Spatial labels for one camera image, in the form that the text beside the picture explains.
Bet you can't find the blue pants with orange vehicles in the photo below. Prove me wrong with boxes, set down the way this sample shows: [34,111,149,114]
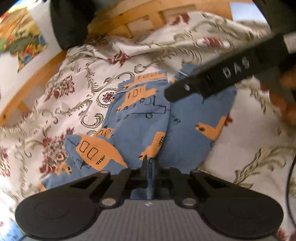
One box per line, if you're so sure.
[38,71,237,191]

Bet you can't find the person's right hand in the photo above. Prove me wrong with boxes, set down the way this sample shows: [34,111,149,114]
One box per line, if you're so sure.
[260,66,296,126]

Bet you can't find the floral white bedspread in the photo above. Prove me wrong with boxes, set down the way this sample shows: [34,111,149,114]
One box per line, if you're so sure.
[1,11,295,240]

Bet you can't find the black jacket on bedpost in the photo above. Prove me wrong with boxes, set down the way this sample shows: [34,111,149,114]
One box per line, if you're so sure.
[50,0,96,50]

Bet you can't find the landscape fields painting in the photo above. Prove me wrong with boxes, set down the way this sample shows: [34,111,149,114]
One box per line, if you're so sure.
[1,8,47,71]

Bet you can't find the wooden bed frame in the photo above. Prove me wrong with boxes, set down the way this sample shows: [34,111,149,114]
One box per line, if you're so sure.
[0,0,234,127]

